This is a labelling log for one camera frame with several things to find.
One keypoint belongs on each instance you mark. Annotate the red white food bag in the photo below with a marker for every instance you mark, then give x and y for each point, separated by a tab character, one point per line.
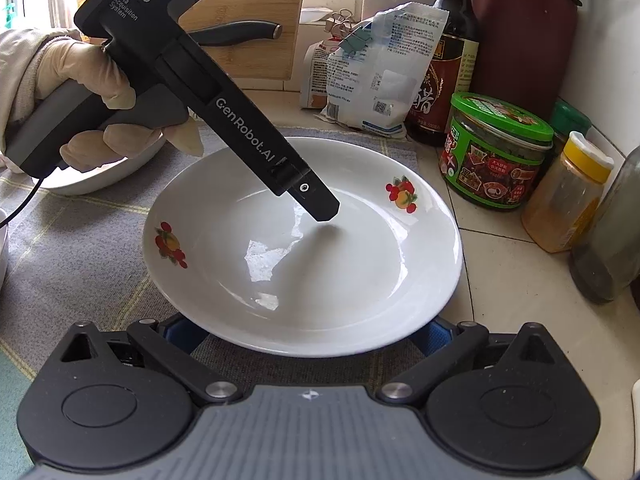
337	26

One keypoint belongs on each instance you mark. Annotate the green lid small jar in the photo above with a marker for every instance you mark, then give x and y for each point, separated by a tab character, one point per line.
565	119

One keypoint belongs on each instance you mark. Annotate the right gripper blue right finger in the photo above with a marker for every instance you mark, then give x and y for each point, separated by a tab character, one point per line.
447	350

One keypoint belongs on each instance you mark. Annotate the clear bottle red cap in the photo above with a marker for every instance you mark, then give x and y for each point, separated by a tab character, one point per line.
606	258

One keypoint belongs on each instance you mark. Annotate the grey green checked mat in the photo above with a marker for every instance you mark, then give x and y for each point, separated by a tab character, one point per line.
79	258

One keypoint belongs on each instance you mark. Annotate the dark red knife block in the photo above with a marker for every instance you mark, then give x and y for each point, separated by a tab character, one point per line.
525	46

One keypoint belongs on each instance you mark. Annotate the white blue plastic bag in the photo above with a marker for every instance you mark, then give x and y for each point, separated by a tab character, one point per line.
374	75

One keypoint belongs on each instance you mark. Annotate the left gloved hand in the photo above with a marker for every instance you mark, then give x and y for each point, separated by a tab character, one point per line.
65	59

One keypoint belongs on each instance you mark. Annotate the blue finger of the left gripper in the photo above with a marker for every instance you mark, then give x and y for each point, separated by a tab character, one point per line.
315	197

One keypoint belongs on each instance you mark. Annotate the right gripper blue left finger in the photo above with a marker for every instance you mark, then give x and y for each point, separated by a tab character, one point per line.
167	347

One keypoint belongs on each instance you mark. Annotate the yellow lid spice jar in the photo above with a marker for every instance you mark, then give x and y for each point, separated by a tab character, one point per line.
568	195

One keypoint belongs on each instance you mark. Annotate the white plate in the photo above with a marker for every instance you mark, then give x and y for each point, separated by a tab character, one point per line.
71	182
257	270

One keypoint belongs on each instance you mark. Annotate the dark soy sauce bottle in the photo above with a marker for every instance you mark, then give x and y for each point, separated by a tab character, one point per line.
450	71

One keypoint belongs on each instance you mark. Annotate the green lid sauce jar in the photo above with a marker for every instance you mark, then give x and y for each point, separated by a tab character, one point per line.
493	150

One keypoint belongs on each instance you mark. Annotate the black handled kitchen knife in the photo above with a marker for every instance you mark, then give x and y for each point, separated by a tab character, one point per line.
233	33

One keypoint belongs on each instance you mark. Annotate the bamboo cutting board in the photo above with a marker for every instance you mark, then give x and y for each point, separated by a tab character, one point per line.
256	59

